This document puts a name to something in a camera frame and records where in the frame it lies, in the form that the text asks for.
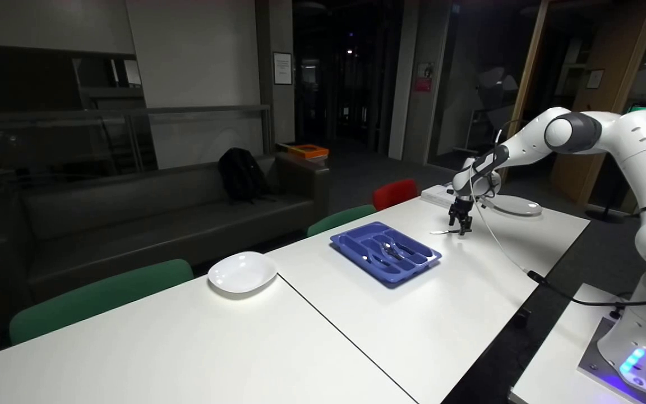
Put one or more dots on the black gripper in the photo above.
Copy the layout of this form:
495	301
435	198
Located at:
460	215

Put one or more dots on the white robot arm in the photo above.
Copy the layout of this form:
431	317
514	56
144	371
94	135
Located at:
562	130

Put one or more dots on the blue cutlery tray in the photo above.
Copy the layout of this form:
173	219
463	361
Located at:
385	252

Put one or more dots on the red chair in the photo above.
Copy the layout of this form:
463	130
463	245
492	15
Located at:
393	194

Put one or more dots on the green chair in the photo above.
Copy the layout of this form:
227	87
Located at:
97	297
339	219

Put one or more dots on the orange-lidded bin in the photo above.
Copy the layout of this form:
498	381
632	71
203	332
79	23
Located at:
308	152

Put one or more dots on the black backpack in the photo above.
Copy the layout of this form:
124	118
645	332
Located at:
240	175

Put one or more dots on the white plate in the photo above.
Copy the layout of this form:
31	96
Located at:
240	275

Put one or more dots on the grey sofa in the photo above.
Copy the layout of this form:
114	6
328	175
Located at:
64	237

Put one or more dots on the wall poster frame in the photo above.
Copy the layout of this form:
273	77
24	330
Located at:
284	71

